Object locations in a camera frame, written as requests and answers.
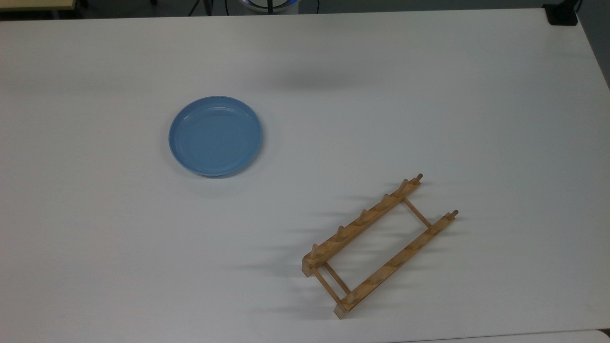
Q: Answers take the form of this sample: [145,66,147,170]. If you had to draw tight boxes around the wooden plate rack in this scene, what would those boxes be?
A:
[302,173,459,320]

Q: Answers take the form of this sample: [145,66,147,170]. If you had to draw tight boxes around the light wood desk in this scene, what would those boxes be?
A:
[0,0,77,12]

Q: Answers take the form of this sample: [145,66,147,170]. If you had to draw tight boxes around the black tripod legs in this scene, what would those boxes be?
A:
[188,0,230,18]

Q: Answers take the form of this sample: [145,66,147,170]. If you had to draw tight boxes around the black table clamp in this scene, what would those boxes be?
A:
[542,0,580,26]

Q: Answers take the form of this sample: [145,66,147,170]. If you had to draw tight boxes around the blue round plate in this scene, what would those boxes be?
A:
[168,96,263,179]

